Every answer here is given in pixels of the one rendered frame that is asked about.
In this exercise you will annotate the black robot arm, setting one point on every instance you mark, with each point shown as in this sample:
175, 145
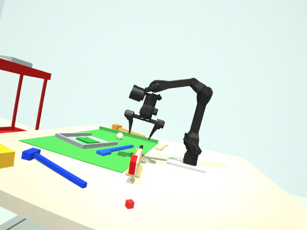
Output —
204, 94

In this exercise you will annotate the green flat mat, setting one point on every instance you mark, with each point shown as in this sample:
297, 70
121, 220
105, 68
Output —
117, 161

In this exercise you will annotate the white golf ball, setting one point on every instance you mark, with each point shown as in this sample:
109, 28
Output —
119, 135

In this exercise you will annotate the yellow block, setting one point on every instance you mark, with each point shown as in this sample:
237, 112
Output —
6, 157

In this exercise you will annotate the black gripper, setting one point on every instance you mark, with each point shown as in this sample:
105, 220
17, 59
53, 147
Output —
144, 117

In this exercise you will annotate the small red cube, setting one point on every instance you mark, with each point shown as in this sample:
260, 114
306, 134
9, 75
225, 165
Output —
129, 204

